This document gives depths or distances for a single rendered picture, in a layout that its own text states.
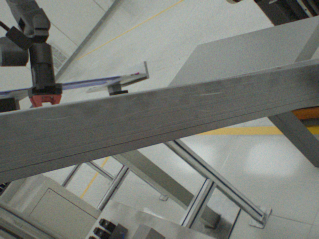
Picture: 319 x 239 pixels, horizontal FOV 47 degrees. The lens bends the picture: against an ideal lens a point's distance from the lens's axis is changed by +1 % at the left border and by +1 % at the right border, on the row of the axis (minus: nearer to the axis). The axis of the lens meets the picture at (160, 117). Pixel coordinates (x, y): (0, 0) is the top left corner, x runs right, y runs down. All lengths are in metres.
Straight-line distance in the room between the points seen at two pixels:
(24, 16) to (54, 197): 1.09
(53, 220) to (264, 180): 1.01
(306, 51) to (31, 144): 0.79
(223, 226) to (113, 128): 1.33
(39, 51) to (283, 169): 1.11
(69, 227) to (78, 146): 1.58
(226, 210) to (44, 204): 0.86
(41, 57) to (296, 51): 0.65
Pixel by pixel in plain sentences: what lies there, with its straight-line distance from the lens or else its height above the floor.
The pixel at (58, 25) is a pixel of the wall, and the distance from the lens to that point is 9.13.
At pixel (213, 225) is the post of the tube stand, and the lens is 1.69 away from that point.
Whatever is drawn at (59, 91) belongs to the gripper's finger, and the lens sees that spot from 0.95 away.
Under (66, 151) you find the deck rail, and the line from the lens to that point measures 0.36.
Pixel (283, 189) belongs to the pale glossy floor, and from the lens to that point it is 1.59.
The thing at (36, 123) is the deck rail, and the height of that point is 1.04.
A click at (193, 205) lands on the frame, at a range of 1.34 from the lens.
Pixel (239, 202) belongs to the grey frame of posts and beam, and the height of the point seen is 0.15.
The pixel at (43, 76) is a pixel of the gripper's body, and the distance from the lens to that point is 0.96.
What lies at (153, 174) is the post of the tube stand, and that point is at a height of 0.41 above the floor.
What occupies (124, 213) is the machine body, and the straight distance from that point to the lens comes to 1.04.
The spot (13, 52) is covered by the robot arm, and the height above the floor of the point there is 1.10.
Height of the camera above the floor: 1.10
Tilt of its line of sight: 23 degrees down
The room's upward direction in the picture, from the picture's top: 49 degrees counter-clockwise
